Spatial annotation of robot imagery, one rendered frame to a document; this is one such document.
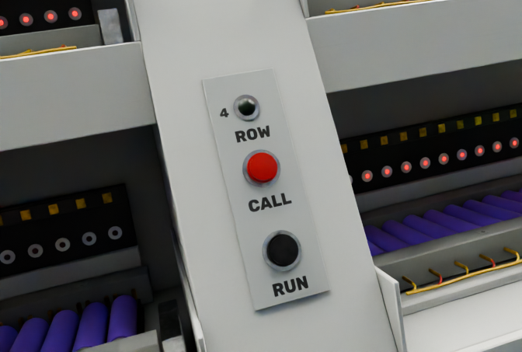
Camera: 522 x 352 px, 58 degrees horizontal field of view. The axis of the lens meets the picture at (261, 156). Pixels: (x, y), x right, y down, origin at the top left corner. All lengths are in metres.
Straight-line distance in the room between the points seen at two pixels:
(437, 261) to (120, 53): 0.25
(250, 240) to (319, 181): 0.05
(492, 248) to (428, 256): 0.05
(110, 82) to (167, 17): 0.05
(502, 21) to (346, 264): 0.19
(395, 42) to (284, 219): 0.13
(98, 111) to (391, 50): 0.18
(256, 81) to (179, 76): 0.04
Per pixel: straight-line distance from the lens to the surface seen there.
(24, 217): 0.41
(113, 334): 0.32
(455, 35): 0.33
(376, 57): 0.30
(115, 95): 0.26
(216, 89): 0.25
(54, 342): 0.34
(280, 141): 0.25
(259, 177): 0.24
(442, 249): 0.35
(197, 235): 0.24
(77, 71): 0.27
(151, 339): 0.29
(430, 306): 0.33
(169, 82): 0.26
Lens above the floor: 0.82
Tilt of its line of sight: 10 degrees up
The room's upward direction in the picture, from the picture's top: 14 degrees counter-clockwise
